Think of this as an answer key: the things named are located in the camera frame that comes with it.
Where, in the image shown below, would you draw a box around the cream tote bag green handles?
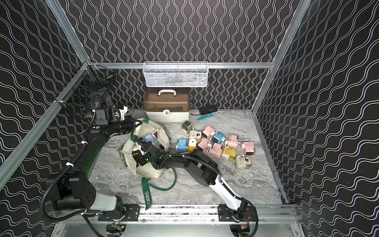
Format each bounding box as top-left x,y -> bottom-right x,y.
120,118 -> 177,210

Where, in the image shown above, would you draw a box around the blue rounded pencil sharpener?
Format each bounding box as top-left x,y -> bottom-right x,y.
176,139 -> 188,154

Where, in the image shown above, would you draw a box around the yellow pencil sharpener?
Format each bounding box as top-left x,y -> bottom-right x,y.
188,138 -> 197,152

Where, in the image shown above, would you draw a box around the green pencil sharpener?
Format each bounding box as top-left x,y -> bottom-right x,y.
182,120 -> 192,134

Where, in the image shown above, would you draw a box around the cream white pencil sharpener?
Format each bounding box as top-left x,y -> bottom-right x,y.
189,130 -> 202,141

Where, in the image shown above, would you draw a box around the pink boxy pencil sharpener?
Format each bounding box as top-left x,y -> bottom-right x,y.
197,137 -> 212,153

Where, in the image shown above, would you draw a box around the blue square pencil sharpener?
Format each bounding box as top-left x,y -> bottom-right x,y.
211,131 -> 226,144

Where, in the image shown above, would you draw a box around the olive yellow square sharpener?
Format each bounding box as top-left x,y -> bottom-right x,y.
221,147 -> 237,162

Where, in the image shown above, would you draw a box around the pink round pencil sharpener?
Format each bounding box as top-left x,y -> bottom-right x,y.
225,134 -> 239,149

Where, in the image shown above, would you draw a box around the cream cartoon pencil sharpener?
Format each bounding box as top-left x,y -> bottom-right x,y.
235,156 -> 252,169

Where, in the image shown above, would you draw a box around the pink square pencil sharpener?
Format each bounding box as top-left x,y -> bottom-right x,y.
241,142 -> 255,156

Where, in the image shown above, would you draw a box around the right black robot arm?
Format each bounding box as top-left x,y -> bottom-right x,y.
137,142 -> 258,223

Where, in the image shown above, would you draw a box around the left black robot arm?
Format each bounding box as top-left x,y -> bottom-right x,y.
39,116 -> 143,222

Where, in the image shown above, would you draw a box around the light blue pencil sharpener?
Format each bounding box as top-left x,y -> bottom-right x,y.
141,133 -> 157,144

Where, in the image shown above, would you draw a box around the brown lid white toolbox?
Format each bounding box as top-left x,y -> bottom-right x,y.
143,87 -> 190,123

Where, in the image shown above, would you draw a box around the teal utility knife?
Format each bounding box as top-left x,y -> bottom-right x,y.
196,114 -> 214,121

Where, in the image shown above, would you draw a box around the black battery pack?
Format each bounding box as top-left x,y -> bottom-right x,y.
198,105 -> 218,115

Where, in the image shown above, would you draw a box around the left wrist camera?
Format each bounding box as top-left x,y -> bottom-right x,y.
94,106 -> 128,126

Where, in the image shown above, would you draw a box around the black wire basket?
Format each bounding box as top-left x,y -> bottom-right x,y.
56,65 -> 116,119

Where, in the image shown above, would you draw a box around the white wire mesh basket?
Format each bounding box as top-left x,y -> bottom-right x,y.
142,61 -> 209,87

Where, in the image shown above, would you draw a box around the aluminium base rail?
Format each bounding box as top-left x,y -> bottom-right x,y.
73,203 -> 300,225

